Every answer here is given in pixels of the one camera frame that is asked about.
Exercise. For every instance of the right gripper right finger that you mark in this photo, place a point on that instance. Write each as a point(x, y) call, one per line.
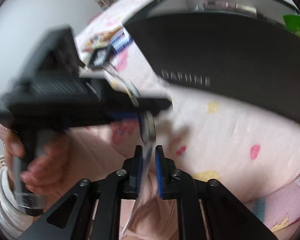
point(205, 210)

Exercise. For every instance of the alcohol wipes pack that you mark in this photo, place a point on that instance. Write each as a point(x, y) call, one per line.
point(120, 40)

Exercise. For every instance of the pink cartoon bed blanket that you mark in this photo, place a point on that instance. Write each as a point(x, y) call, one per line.
point(253, 152)

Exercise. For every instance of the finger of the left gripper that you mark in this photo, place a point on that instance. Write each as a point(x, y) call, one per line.
point(137, 102)

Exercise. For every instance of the white smart watch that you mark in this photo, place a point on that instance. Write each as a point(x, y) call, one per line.
point(148, 137)

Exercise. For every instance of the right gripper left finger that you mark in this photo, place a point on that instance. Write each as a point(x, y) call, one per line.
point(89, 210)

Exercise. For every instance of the green corn candy packet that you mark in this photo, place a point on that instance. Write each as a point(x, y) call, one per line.
point(292, 23)

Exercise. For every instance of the black Daphne shoe box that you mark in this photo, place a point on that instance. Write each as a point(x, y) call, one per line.
point(236, 48)

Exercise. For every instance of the red white card box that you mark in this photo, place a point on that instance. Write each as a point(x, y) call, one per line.
point(99, 40)

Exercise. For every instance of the black framed mirror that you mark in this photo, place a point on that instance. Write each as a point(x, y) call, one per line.
point(100, 56)

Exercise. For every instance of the person's left hand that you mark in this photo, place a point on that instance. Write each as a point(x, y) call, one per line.
point(44, 175)

